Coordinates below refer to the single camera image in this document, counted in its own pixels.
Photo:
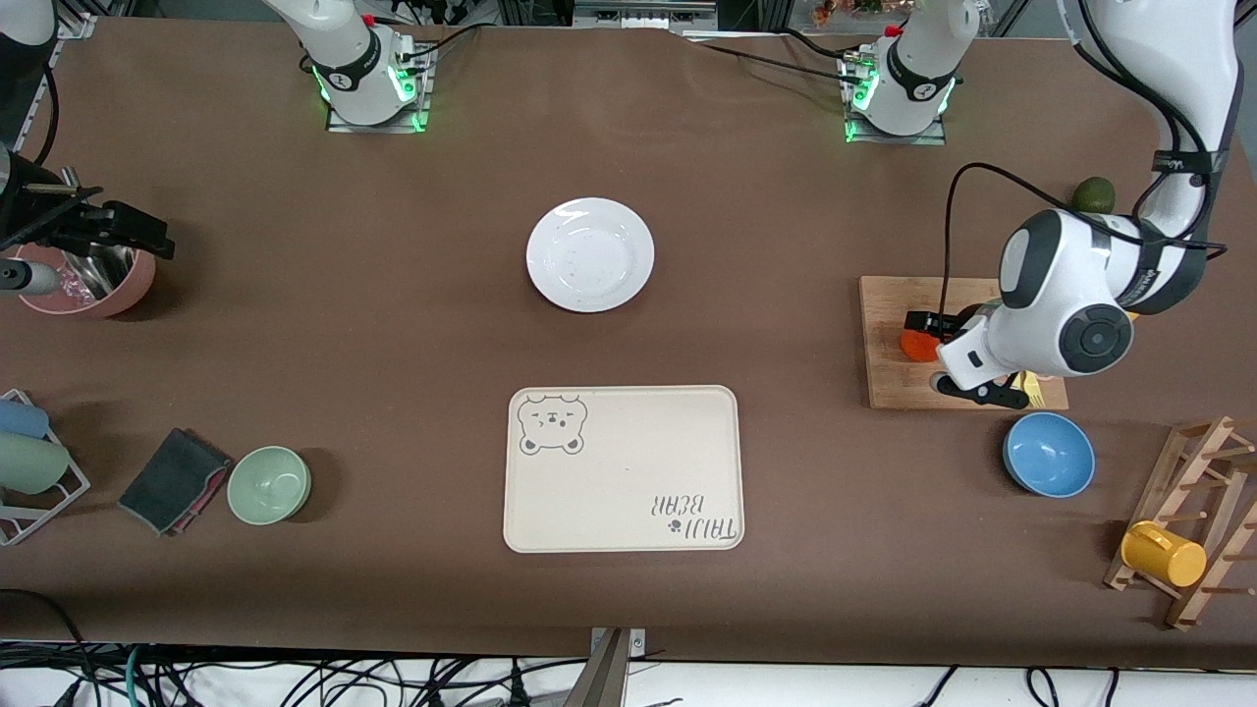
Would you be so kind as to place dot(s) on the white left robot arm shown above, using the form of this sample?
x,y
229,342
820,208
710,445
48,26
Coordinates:
x,y
1061,275

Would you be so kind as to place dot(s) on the blue bowl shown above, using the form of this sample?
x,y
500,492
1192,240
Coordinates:
x,y
1049,455

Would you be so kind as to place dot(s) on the grey control box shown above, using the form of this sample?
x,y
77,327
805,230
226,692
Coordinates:
x,y
643,12

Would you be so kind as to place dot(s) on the dark grey folded cloth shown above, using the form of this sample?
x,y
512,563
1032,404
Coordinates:
x,y
167,476

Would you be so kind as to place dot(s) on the orange fruit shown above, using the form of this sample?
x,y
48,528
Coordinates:
x,y
918,348

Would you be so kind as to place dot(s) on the pink folded cloth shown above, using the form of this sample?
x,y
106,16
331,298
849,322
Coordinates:
x,y
208,491

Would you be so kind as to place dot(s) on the dark green avocado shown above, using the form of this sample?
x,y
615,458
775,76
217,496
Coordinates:
x,y
1092,194

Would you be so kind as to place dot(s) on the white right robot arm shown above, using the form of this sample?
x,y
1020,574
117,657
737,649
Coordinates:
x,y
349,59

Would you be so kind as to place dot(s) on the pink bowl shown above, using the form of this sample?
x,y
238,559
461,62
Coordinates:
x,y
133,290

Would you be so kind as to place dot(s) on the aluminium frame profile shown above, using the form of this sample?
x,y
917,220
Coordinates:
x,y
79,25

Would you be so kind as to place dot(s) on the pale green cup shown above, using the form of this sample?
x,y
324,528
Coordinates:
x,y
29,463

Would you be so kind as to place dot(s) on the pale green bowl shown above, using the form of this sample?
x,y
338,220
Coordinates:
x,y
269,485

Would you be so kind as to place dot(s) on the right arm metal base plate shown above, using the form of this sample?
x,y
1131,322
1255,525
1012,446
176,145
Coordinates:
x,y
339,125

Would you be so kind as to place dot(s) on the wooden cup rack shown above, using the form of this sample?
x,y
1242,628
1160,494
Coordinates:
x,y
1193,462

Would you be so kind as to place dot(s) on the white round plate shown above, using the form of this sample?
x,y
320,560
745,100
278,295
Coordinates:
x,y
589,255

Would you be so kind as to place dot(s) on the beige tray with bear print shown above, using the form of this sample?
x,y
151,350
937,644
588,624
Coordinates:
x,y
628,471

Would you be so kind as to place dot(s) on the metal scoop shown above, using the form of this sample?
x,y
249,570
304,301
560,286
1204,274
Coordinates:
x,y
98,275

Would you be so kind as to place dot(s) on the wooden cutting board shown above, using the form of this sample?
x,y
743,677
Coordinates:
x,y
884,295

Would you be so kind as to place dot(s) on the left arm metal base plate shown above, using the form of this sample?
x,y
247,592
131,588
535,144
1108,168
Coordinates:
x,y
933,135

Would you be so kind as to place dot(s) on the yellow plastic fork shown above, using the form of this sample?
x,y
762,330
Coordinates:
x,y
1034,388

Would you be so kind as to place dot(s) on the light blue cup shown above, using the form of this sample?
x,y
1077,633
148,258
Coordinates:
x,y
22,419

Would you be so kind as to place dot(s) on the yellow cup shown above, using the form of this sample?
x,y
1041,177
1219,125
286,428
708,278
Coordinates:
x,y
1164,555

